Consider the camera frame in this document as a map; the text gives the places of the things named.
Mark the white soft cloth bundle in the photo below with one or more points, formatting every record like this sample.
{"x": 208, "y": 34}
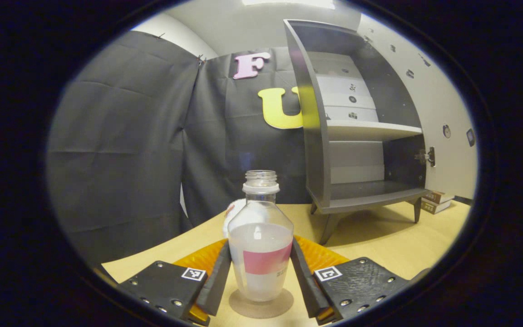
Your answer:
{"x": 233, "y": 213}

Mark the round brown coaster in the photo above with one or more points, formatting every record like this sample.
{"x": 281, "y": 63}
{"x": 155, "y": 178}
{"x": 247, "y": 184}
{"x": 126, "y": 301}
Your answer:
{"x": 261, "y": 309}

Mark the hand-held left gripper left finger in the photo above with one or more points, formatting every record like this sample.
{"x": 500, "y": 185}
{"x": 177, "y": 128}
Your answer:
{"x": 218, "y": 284}

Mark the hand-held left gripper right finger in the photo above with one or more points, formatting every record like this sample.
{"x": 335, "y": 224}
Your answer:
{"x": 304, "y": 284}

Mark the dark grey cabinet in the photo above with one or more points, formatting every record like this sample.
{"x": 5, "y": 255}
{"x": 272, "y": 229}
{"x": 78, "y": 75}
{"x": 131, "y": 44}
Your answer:
{"x": 316, "y": 159}

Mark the black backdrop cloth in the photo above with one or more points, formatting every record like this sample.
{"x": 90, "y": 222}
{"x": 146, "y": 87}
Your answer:
{"x": 120, "y": 159}

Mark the long ceiling light panel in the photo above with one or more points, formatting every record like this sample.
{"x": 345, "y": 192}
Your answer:
{"x": 288, "y": 2}

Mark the clear bottle with pink label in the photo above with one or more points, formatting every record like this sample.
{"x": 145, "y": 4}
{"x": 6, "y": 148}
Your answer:
{"x": 260, "y": 245}

